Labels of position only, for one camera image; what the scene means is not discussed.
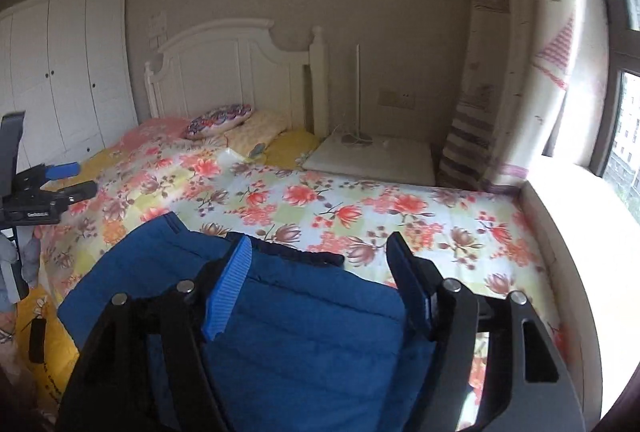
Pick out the white wardrobe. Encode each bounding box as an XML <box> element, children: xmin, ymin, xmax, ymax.
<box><xmin>0</xmin><ymin>0</ymin><xmax>140</xmax><ymax>163</ymax></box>

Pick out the white nightstand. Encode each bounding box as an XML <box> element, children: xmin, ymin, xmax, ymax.
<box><xmin>301</xmin><ymin>132</ymin><xmax>437</xmax><ymax>187</ymax></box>

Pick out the person's left forearm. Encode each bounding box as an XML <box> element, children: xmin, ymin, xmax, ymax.
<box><xmin>0</xmin><ymin>229</ymin><xmax>42</xmax><ymax>308</ymax></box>

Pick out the white wooden headboard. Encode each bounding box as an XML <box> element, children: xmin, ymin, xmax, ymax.
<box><xmin>144</xmin><ymin>18</ymin><xmax>328</xmax><ymax>138</ymax></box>

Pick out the yellow bed sheet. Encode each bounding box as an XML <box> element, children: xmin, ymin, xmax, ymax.
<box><xmin>15</xmin><ymin>127</ymin><xmax>323</xmax><ymax>418</ymax></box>

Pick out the window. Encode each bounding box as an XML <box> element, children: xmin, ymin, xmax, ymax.
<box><xmin>542</xmin><ymin>0</ymin><xmax>640</xmax><ymax>233</ymax></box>

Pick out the blue quilted jacket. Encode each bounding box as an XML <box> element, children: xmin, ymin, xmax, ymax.
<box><xmin>57</xmin><ymin>214</ymin><xmax>481</xmax><ymax>432</ymax></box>

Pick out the wall socket panel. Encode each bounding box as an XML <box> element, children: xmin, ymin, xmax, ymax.
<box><xmin>377</xmin><ymin>89</ymin><xmax>416</xmax><ymax>108</ymax></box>

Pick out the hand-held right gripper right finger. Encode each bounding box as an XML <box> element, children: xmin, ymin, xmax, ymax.
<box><xmin>387</xmin><ymin>232</ymin><xmax>586</xmax><ymax>432</ymax></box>

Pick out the pink pillow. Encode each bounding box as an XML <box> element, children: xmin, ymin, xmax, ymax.
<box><xmin>117</xmin><ymin>117</ymin><xmax>193</xmax><ymax>149</ymax></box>

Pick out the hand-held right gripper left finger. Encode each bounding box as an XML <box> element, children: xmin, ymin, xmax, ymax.
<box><xmin>55</xmin><ymin>236</ymin><xmax>253</xmax><ymax>432</ymax></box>

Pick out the white pole lamp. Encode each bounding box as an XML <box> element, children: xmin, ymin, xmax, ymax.
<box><xmin>341</xmin><ymin>44</ymin><xmax>373</xmax><ymax>145</ymax></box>

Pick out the round patterned cushion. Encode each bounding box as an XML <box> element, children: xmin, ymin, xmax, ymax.
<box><xmin>186</xmin><ymin>103</ymin><xmax>252</xmax><ymax>140</ymax></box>

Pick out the pale yellow pillow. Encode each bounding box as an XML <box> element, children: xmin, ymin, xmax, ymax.
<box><xmin>225</xmin><ymin>111</ymin><xmax>290</xmax><ymax>148</ymax></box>

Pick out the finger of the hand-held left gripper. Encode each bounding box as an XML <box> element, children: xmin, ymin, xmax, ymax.
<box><xmin>41</xmin><ymin>163</ymin><xmax>81</xmax><ymax>185</ymax></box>
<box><xmin>52</xmin><ymin>180</ymin><xmax>99</xmax><ymax>208</ymax></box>

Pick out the floral blanket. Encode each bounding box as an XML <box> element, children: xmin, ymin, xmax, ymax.
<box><xmin>37</xmin><ymin>137</ymin><xmax>571</xmax><ymax>413</ymax></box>

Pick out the sailboat print curtain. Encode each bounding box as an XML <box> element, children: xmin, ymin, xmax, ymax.
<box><xmin>437</xmin><ymin>0</ymin><xmax>601</xmax><ymax>193</ymax></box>

